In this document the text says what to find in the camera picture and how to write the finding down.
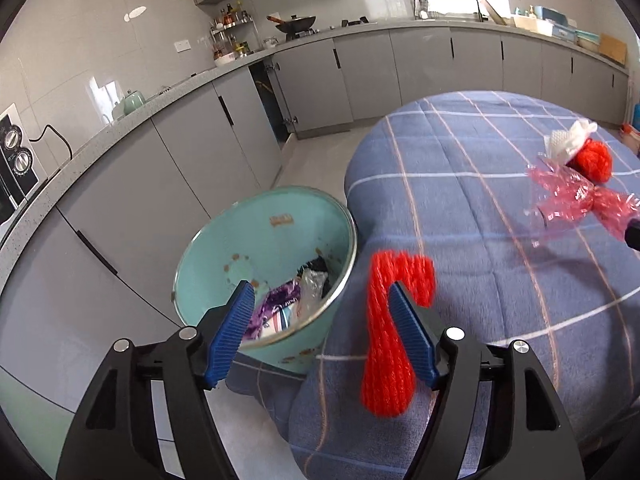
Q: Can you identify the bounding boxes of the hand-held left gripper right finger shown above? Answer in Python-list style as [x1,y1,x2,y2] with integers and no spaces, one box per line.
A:
[388,281,586,480]

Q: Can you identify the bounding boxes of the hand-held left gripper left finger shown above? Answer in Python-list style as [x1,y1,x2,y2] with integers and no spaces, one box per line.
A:
[55,279,257,480]

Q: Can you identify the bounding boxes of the red foam net sleeve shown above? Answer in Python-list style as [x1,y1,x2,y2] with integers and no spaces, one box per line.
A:
[361,251,436,417]
[572,137,614,183]

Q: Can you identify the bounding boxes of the purple wrapper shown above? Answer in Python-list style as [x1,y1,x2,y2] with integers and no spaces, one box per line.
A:
[248,282,302,342]

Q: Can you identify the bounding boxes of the teal metal bin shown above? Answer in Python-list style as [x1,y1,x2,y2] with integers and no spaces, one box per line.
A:
[172,186,359,376]

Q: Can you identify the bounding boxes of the pink plastic wrap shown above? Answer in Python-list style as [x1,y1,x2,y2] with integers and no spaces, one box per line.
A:
[525,156,640,242]

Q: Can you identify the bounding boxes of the white foam net sleeve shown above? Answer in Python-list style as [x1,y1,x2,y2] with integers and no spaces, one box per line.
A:
[543,118,599,164]

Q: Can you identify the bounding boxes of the blue plaid blanket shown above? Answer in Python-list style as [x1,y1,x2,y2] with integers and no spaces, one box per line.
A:
[225,91,640,480]

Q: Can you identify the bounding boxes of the wooden cutting board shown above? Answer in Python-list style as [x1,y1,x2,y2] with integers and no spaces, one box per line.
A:
[598,33,629,65]

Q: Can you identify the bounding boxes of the blue storage box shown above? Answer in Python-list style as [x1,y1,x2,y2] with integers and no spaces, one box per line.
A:
[533,5,577,40]

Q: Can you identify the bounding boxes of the white dish basin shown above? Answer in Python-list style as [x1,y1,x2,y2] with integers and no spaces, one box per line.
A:
[512,14,555,36]

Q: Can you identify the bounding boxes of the green kettle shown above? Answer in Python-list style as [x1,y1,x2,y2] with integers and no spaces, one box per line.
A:
[112,88,146,119]

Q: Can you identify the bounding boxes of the leaning cutting board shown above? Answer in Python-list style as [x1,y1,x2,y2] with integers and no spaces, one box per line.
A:
[482,0,512,25]

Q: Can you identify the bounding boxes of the grey lower kitchen cabinets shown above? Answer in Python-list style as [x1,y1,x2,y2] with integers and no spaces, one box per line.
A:
[0,24,632,411]

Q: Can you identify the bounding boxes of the metal spice rack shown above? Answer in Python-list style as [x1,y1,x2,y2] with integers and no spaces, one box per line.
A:
[209,3,256,59]

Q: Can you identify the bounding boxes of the black wok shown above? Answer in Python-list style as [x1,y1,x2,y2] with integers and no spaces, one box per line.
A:
[266,13,318,37]

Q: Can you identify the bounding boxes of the gas stove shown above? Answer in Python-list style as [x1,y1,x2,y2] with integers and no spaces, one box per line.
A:
[285,17,380,40]

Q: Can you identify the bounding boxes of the black power cable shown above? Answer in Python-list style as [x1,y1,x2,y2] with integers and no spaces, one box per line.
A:
[29,124,74,162]

